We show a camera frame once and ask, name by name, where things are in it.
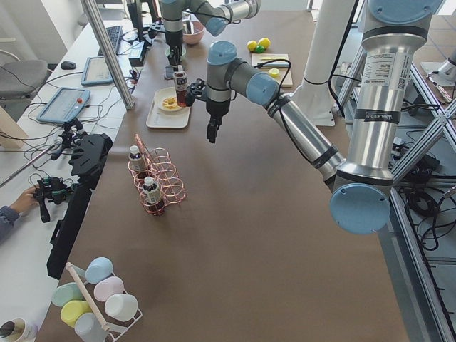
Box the yellow lemon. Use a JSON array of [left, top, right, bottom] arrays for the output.
[[247, 41, 258, 52], [258, 38, 271, 50]]

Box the black computer mouse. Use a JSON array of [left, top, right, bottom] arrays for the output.
[[60, 61, 76, 70]]

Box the black teleoperation controller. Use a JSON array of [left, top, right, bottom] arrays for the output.
[[33, 177, 76, 223]]

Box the tea bottle white cap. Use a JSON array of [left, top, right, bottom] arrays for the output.
[[173, 65, 187, 108]]

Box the blue pastel cup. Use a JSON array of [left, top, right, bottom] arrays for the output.
[[85, 256, 113, 284]]

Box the pink ice bowl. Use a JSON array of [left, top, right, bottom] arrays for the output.
[[182, 20, 205, 45]]

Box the white pastel cup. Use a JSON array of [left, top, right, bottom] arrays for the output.
[[105, 294, 138, 322]]

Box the green bowl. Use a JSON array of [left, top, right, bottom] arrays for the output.
[[165, 46, 187, 60]]

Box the yellow pastel cup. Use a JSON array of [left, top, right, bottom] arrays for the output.
[[60, 300, 92, 328]]

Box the cream plastic serving tray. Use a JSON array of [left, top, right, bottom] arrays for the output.
[[146, 87, 191, 129]]

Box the blue teach pendant tablet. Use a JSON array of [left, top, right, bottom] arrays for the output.
[[36, 88, 90, 124], [81, 56, 113, 86]]

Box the yellow plastic knife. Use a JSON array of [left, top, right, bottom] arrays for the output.
[[259, 55, 282, 63]]

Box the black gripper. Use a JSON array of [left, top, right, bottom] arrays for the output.
[[186, 78, 230, 143]]

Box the white round plate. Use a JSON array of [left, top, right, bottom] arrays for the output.
[[158, 96, 187, 115]]

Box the green lime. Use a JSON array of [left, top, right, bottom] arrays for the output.
[[255, 45, 265, 53]]

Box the green pastel cup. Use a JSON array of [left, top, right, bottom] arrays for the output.
[[51, 282, 84, 307]]

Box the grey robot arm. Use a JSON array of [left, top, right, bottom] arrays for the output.
[[185, 1, 440, 234], [159, 1, 261, 143]]

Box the grey pastel cup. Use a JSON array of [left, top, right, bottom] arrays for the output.
[[74, 313, 108, 342]]

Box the person's hand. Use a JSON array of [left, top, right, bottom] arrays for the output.
[[9, 187, 38, 214]]

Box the white cup rack wooden handle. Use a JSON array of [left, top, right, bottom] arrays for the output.
[[65, 262, 143, 342]]

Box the black keyboard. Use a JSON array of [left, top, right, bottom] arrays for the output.
[[106, 26, 123, 55]]

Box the pink pastel cup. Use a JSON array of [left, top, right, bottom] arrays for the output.
[[93, 276, 125, 302]]

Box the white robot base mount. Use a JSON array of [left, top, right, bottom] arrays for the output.
[[292, 0, 358, 126]]

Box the tea bottle in rack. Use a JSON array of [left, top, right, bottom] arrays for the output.
[[129, 145, 145, 172], [142, 176, 165, 215]]

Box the braided ring bread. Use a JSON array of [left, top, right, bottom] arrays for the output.
[[162, 97, 179, 110]]

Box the bamboo cutting board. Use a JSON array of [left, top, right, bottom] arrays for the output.
[[251, 53, 293, 88]]

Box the aluminium frame post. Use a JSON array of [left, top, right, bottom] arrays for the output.
[[81, 0, 135, 110]]

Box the half lemon slice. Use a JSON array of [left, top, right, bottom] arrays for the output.
[[269, 68, 280, 78]]

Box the copper wire bottle rack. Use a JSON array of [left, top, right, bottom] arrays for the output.
[[128, 134, 186, 215]]

